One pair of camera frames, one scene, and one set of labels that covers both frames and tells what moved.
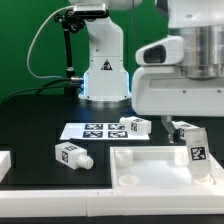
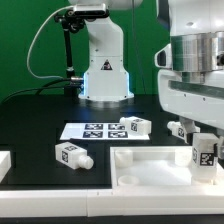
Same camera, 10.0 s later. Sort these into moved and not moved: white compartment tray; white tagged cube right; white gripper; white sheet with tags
Moved: white gripper
Not moved: white compartment tray; white tagged cube right; white sheet with tags
